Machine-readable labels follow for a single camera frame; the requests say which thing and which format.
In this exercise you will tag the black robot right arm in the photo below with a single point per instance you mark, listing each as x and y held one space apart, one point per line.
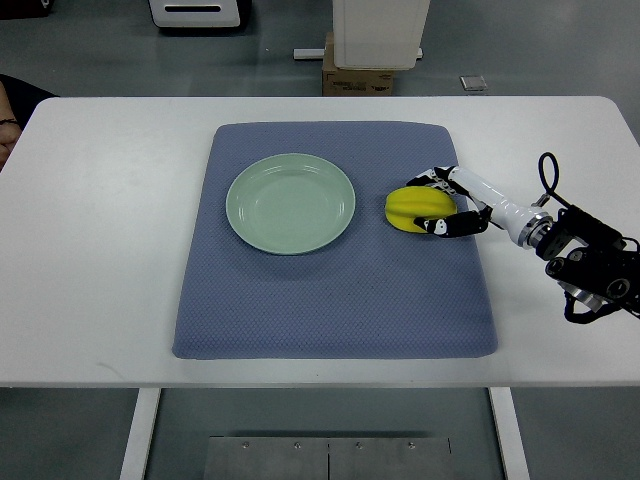
595 265

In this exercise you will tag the right white table leg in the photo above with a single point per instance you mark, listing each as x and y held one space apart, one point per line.
508 434

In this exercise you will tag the small grey floor plate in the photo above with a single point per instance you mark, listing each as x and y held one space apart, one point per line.
473 83

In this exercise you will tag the white table leg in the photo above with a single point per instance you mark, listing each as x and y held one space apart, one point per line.
508 434
140 434

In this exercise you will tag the yellow starfruit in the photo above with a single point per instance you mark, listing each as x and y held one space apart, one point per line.
404 205

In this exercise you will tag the seated person at left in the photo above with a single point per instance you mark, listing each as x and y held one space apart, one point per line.
19 100

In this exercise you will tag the white plastic bin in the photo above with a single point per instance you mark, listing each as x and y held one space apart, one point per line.
378 34

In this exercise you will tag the brown cardboard box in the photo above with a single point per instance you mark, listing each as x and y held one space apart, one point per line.
337 82

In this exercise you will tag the metal base plate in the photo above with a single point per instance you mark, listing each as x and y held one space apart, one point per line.
329 458

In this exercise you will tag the light green plate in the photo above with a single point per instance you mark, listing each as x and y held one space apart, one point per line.
290 204

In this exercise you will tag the left white table leg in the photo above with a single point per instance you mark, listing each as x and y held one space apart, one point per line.
140 434

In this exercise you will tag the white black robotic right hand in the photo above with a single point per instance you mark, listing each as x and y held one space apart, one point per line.
526 225

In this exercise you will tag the white machine with slot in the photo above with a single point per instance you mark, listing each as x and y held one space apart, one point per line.
195 14

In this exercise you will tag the blue textured mat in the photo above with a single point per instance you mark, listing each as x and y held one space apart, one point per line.
373 293

